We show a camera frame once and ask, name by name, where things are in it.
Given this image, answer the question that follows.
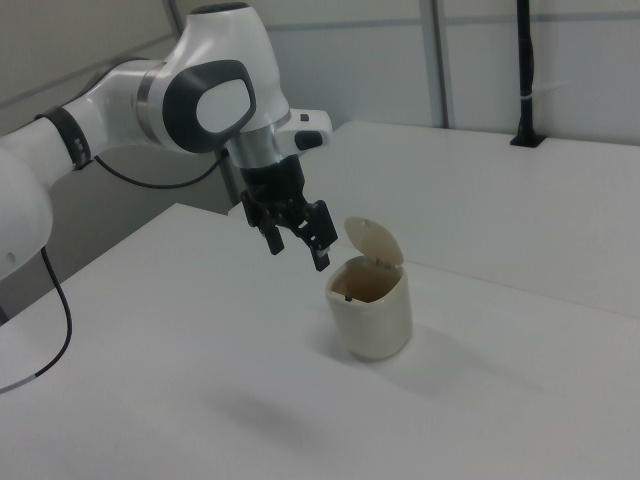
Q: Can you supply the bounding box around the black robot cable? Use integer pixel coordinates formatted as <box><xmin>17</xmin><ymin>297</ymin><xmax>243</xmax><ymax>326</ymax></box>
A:
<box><xmin>0</xmin><ymin>149</ymin><xmax>232</xmax><ymax>396</ymax></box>

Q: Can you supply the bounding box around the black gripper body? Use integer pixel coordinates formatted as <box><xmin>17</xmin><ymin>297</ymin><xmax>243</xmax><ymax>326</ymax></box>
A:
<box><xmin>238</xmin><ymin>155</ymin><xmax>308</xmax><ymax>226</ymax></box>

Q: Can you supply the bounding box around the beige trash bin lid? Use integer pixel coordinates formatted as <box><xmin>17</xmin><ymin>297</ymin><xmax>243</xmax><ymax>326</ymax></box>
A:
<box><xmin>344</xmin><ymin>215</ymin><xmax>405</xmax><ymax>270</ymax></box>

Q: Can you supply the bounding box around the grey partition post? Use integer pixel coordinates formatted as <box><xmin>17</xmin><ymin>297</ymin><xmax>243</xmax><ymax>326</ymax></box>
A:
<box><xmin>430</xmin><ymin>0</ymin><xmax>456</xmax><ymax>129</ymax></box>

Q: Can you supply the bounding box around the small white trash bin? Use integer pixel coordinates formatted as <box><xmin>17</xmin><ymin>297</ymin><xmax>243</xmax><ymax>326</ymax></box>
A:
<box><xmin>324</xmin><ymin>257</ymin><xmax>414</xmax><ymax>363</ymax></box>

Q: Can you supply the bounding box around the black pole with clamp base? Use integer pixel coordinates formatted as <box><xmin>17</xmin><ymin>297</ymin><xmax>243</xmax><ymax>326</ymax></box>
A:
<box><xmin>509</xmin><ymin>0</ymin><xmax>548</xmax><ymax>150</ymax></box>

